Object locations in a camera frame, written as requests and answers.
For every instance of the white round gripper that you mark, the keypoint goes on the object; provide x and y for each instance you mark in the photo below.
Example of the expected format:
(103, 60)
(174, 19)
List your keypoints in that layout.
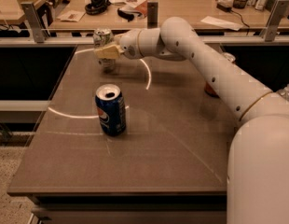
(130, 43)

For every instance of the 7up soda can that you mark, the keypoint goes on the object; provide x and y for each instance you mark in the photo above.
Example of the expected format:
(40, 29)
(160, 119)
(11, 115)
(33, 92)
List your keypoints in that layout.
(101, 37)

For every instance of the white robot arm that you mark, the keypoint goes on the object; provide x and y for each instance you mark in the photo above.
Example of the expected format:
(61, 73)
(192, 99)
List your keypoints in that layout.
(258, 160)

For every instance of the blue Pepsi can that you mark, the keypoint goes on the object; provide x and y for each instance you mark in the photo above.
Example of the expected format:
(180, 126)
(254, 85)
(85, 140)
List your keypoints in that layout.
(111, 109)

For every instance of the red Coca-Cola can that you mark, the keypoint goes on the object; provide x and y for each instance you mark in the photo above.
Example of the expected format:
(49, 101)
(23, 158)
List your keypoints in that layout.
(207, 88)

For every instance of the black sunglasses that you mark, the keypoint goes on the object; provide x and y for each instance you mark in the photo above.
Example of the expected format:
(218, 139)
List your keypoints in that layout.
(128, 15)

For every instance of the black headphones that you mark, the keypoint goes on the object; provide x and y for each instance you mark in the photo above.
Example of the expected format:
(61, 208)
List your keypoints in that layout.
(96, 7)

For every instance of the paper sheet left desk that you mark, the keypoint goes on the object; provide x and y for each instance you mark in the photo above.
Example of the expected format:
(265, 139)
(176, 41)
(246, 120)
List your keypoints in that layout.
(71, 16)

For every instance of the magazine on desk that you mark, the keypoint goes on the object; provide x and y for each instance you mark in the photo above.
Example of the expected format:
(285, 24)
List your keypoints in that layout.
(135, 6)

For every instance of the wooden back desk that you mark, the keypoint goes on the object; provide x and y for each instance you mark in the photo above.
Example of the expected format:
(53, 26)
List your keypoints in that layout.
(194, 11)

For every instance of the white paper sheet right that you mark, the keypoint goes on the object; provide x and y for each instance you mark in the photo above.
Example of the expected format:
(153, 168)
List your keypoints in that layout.
(221, 23)

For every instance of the dark small bowl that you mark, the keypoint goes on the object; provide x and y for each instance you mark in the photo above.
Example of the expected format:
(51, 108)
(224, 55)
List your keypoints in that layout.
(240, 4)

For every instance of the clear plastic bottle right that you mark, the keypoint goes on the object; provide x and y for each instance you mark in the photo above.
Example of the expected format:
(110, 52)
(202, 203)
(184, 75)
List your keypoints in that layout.
(284, 93)

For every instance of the middle metal post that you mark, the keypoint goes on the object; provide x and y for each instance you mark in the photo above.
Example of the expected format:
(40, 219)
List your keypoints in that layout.
(152, 14)

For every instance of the metal post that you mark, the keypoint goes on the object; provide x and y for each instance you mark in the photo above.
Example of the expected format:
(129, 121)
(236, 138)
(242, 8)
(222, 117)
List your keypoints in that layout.
(32, 17)
(152, 14)
(274, 19)

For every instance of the left metal post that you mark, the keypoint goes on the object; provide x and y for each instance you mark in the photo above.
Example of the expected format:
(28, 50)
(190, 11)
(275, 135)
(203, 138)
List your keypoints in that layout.
(32, 17)

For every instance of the black power adapter with cable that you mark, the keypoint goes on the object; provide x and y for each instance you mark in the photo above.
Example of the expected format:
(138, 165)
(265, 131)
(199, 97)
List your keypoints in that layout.
(230, 10)

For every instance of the right metal post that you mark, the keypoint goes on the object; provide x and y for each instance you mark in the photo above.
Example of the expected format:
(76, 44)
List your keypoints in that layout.
(274, 19)

